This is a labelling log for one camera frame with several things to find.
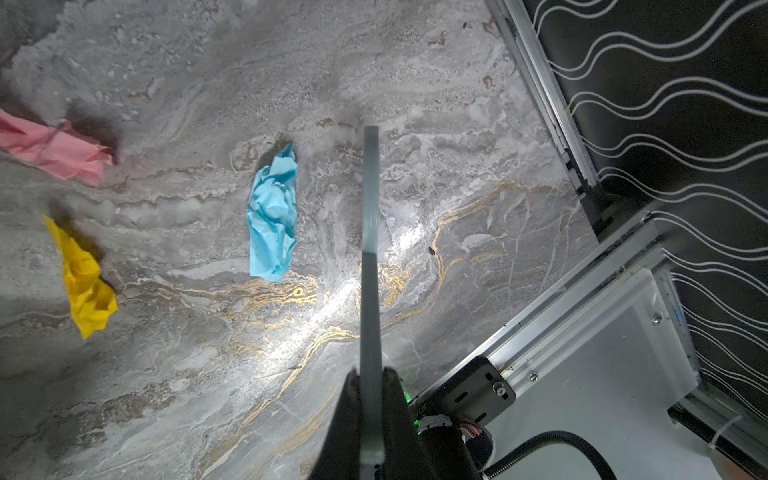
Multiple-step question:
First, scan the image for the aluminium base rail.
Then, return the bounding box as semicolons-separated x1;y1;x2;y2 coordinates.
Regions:
411;215;767;479

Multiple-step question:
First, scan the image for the yellow paper scrap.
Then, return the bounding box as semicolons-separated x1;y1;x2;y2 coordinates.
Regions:
42;215;118;340

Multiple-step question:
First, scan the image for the aluminium right frame post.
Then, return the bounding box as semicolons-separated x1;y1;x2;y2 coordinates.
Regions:
487;0;611;236

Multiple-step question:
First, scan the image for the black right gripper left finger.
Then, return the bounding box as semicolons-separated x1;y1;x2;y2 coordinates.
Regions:
309;369;362;480

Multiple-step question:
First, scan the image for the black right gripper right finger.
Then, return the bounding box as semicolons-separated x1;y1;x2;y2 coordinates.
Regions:
382;367;436;480

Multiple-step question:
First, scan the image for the pink paper scrap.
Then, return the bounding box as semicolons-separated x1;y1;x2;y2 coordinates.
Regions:
1;110;114;186

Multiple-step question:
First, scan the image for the black corrugated cable conduit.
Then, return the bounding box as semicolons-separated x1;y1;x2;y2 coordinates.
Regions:
482;430;619;480

